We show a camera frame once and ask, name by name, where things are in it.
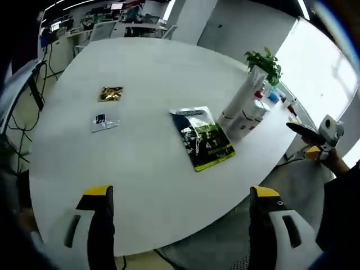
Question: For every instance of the potted green plant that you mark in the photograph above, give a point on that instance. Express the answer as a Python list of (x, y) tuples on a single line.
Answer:
[(265, 64)]

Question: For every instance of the person's right hand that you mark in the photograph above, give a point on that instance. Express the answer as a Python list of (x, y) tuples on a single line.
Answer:
[(336, 164)]

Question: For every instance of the green black packet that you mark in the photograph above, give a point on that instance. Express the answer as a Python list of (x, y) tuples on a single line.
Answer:
[(202, 137)]

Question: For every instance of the white skincare tube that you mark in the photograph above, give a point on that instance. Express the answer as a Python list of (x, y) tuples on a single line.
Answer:
[(242, 95)]

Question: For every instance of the gold foil packet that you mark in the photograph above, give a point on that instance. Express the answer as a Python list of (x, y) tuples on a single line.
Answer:
[(110, 94)]

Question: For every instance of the white mesh chair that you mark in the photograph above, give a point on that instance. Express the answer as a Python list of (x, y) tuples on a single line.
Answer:
[(298, 180)]

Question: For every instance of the small red white bottle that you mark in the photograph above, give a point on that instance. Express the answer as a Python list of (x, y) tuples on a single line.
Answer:
[(292, 108)]

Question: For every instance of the blue box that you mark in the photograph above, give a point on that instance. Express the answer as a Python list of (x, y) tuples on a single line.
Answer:
[(273, 96)]

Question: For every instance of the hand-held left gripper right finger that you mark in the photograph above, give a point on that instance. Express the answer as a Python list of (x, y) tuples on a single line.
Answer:
[(258, 242)]

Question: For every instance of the small clear packet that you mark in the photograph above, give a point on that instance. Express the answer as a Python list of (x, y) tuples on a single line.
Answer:
[(105, 122)]

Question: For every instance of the white office chair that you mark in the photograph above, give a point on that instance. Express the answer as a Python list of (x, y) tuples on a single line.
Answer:
[(103, 31), (170, 32)]

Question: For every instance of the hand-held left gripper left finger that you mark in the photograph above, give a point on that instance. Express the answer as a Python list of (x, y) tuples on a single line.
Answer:
[(102, 242)]

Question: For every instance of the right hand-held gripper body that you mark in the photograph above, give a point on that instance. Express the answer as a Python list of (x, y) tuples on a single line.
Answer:
[(332, 130)]

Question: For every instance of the white red-collared skincare pump bottle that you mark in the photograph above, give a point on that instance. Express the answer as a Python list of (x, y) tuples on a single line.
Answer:
[(259, 95)]

